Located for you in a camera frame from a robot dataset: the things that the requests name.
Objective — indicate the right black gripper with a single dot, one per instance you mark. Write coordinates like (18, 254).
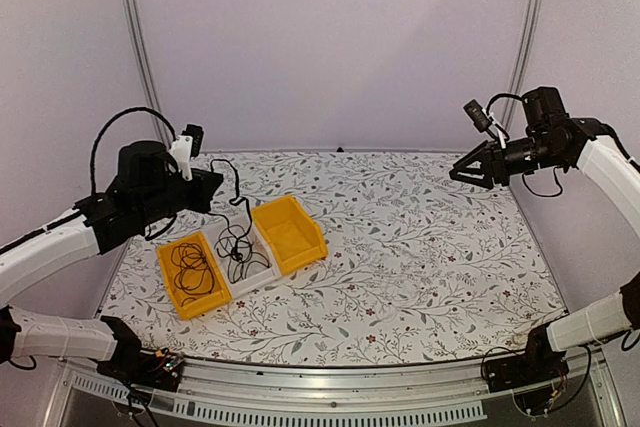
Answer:
(493, 165)

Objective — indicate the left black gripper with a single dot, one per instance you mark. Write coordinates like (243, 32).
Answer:
(205, 187)

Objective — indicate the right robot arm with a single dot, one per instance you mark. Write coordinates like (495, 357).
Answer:
(554, 139)

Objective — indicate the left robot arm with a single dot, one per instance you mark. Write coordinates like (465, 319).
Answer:
(153, 182)

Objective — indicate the white translucent plastic bin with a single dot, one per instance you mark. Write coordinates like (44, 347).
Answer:
(243, 257)

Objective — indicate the near yellow plastic bin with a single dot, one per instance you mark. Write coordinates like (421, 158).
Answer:
(193, 282)

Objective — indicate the yellow plastic bin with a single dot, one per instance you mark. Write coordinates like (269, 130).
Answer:
(193, 282)
(294, 238)

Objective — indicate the far yellow plastic bin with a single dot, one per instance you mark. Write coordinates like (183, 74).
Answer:
(294, 238)

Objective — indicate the floral table cloth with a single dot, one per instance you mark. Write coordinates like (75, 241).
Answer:
(405, 245)

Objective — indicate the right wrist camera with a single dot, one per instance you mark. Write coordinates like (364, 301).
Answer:
(485, 122)

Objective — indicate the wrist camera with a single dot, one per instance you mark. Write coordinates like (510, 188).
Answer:
(186, 147)
(485, 122)

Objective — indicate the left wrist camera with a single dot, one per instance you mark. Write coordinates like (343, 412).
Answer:
(186, 147)

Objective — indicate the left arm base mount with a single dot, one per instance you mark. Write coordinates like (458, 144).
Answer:
(140, 364)

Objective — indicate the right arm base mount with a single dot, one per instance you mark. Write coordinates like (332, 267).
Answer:
(525, 369)

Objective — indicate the right aluminium frame post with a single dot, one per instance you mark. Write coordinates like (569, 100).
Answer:
(527, 37)

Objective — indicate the aluminium frame post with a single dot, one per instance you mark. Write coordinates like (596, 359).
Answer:
(141, 56)
(527, 37)

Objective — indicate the front aluminium rail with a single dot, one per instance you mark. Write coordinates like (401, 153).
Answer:
(397, 376)

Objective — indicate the left aluminium frame post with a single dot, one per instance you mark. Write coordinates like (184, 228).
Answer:
(141, 56)

